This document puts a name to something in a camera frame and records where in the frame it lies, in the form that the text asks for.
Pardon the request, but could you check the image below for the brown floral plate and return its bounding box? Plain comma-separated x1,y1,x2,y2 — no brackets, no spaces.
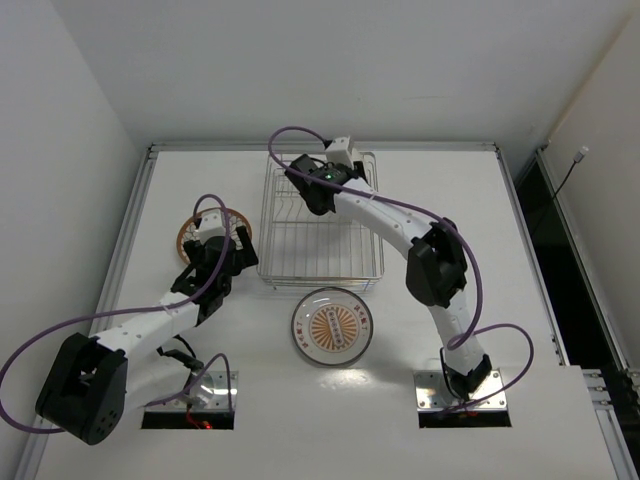
176,209,253,265

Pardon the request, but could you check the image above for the orange sunburst plate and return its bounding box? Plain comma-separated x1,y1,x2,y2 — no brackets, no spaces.
290,287,374,368

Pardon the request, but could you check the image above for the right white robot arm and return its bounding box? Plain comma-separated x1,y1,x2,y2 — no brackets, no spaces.
285,154,491,401

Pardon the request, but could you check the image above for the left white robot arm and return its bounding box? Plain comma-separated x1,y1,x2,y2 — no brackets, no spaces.
35,226,258,445

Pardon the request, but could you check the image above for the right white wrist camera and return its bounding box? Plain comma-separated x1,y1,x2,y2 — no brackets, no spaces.
324,136,362,168

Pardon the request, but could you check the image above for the metal wire dish rack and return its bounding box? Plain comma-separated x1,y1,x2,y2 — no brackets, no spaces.
257,159,384,292

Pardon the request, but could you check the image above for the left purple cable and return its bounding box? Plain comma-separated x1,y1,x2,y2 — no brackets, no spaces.
0,194,237,434

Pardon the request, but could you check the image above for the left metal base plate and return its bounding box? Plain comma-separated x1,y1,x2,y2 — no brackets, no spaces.
146,370,239,414

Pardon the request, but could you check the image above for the metal base plate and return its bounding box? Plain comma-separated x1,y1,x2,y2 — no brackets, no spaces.
146,370,239,414
413,370,508,413

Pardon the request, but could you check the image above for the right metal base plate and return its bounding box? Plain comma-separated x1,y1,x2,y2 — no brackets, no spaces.
413,370,508,413

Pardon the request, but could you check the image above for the black wall cable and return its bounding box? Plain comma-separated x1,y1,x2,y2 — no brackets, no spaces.
552,145,590,199

